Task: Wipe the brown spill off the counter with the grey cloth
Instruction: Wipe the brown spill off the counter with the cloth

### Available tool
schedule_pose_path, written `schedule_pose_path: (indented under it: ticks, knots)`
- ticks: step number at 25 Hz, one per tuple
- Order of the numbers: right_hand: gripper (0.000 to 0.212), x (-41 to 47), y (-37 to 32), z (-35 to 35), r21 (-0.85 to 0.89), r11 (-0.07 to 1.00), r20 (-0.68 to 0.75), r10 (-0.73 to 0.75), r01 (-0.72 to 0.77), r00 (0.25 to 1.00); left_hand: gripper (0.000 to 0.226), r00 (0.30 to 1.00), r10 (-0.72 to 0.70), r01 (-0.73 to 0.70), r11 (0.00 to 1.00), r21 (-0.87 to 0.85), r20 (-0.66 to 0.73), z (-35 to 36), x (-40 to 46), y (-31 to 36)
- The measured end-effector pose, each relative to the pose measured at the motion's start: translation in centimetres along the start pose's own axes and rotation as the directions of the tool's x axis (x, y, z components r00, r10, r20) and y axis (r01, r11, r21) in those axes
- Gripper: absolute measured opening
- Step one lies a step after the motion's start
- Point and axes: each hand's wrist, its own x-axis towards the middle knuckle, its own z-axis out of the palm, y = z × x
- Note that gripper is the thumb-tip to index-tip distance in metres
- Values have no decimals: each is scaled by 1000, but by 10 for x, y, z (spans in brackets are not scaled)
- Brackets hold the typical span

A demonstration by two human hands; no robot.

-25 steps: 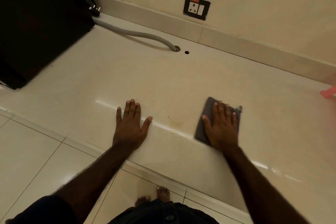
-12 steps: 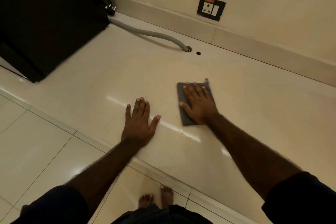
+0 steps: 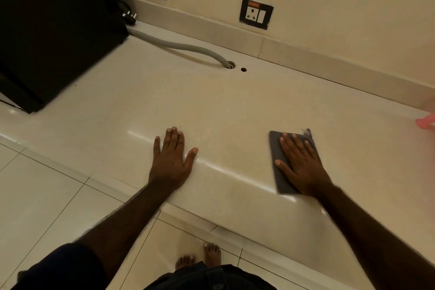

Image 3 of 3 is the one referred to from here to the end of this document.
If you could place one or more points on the pink plastic rack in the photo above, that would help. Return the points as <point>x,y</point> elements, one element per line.
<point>426,121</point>

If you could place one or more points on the person's dark left sleeve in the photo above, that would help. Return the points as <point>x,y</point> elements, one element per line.
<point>64,269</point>

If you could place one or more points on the person's right hand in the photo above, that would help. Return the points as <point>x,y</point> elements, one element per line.
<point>307,171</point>

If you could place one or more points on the black appliance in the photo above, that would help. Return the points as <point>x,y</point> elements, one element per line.
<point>57,28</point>

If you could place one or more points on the black power plug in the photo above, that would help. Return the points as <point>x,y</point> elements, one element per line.
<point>130,18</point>

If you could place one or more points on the cream backsplash strip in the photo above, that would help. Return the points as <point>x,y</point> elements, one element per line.
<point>306,60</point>

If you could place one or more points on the person's foot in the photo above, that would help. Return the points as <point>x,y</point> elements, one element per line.
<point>185,262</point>
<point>212,255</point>

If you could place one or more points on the person's left forearm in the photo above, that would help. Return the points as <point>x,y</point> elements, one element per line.
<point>125,228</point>

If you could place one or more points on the person's dark shorts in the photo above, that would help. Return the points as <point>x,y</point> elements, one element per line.
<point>210,279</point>

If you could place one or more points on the grey cloth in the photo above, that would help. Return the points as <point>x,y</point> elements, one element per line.
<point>279,181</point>

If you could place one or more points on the person's right foot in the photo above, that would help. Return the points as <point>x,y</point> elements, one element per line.
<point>212,255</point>

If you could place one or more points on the person's left hand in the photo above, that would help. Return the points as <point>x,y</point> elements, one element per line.
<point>170,167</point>

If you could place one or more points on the person's right forearm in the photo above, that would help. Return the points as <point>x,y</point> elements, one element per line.
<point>380,242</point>

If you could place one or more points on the white countertop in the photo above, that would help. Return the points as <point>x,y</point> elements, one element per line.
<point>238,109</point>

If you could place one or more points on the person's left foot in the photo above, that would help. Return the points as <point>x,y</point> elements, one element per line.
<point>185,262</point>

